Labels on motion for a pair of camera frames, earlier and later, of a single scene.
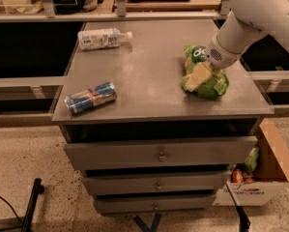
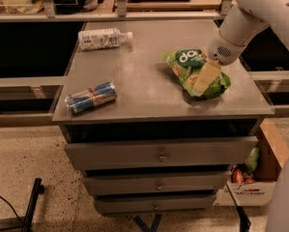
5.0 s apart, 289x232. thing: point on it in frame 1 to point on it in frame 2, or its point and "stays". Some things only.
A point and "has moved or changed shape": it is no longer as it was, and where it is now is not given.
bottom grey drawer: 154,203 stays
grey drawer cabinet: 144,144 stays
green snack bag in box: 251,159 stays
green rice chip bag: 212,87 has moved or changed shape
